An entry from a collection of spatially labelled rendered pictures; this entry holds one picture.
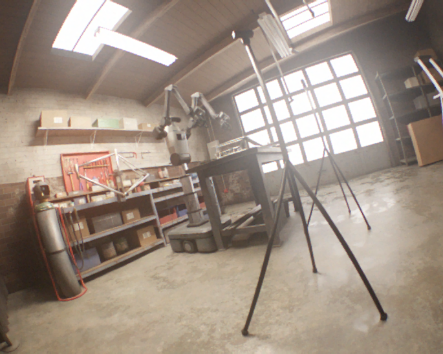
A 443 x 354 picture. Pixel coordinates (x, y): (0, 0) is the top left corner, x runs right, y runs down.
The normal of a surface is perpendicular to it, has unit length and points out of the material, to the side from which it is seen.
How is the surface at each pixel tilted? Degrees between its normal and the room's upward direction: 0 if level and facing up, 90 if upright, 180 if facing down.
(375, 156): 90
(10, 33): 174
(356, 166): 90
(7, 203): 90
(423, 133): 82
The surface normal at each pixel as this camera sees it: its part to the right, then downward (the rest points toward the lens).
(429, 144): -0.52, -0.04
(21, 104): 0.83, -0.23
